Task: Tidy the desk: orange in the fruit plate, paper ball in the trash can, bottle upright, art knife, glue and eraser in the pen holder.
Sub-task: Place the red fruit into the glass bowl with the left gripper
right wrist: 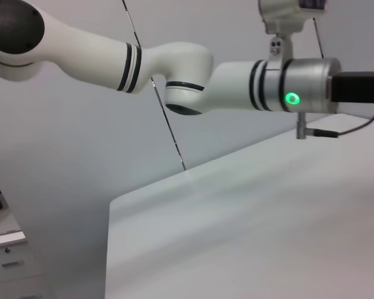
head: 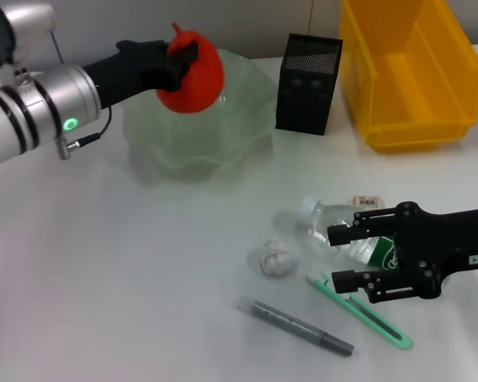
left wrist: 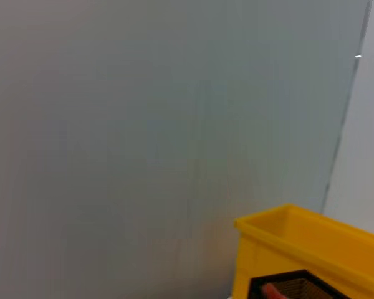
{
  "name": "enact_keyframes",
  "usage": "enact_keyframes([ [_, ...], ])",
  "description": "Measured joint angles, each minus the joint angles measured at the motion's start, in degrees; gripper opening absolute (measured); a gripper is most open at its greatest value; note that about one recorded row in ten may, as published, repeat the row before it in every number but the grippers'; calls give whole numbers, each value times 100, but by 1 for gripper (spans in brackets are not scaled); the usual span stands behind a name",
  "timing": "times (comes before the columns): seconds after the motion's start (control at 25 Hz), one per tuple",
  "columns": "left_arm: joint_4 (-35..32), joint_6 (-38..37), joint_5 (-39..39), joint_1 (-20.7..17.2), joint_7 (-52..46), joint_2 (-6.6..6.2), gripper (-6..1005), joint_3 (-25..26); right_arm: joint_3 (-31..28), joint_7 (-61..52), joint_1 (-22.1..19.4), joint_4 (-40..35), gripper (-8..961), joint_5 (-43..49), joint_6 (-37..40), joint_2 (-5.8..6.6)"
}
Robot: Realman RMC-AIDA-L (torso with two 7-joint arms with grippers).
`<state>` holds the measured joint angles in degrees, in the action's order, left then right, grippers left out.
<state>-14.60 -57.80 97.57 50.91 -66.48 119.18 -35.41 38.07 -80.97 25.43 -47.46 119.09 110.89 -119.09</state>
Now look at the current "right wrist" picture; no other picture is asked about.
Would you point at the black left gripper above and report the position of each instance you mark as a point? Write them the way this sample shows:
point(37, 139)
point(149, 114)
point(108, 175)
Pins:
point(358, 87)

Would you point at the white and silver left arm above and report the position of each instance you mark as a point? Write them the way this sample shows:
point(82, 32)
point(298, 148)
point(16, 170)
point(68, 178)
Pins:
point(180, 62)

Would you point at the grey drawer cabinet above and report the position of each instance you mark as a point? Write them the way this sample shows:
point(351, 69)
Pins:
point(12, 271)

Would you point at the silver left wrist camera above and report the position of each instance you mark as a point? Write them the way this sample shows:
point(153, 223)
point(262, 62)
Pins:
point(283, 15)

